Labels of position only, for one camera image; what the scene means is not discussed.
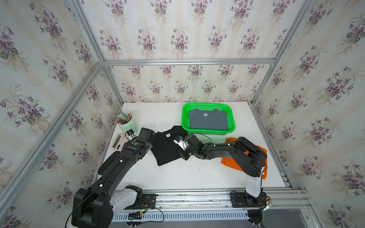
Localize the green plastic basket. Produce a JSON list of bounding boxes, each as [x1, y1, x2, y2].
[[181, 103, 236, 135]]

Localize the mint green pen cup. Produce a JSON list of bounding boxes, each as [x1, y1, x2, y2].
[[117, 119, 138, 135]]

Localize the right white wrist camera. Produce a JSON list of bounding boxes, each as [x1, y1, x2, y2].
[[174, 135, 188, 151]]

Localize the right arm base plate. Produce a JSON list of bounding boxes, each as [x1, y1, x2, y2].
[[229, 191, 271, 208]]

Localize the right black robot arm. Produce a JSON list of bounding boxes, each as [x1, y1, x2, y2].
[[174, 134, 267, 198]]

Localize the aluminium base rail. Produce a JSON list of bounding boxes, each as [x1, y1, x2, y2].
[[143, 188, 312, 211]]

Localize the black t-shirt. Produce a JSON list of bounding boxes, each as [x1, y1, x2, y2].
[[151, 125, 187, 166]]

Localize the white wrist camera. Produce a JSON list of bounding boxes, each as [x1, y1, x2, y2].
[[174, 135, 188, 151], [125, 129, 136, 140]]

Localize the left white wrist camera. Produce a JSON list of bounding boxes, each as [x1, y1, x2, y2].
[[125, 129, 136, 140]]

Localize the grey t-shirt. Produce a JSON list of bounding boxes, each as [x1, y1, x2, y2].
[[188, 109, 229, 131]]

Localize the white desk calculator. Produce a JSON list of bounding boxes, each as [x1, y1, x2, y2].
[[109, 134, 129, 151]]

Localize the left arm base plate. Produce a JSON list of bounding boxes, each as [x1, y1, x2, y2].
[[125, 194, 157, 210]]

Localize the orange t-shirt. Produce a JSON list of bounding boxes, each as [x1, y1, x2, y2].
[[221, 137, 268, 180]]

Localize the coloured pencils bunch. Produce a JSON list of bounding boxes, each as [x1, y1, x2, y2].
[[114, 111, 132, 124]]

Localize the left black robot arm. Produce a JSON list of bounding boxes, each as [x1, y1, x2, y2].
[[67, 128, 155, 228]]

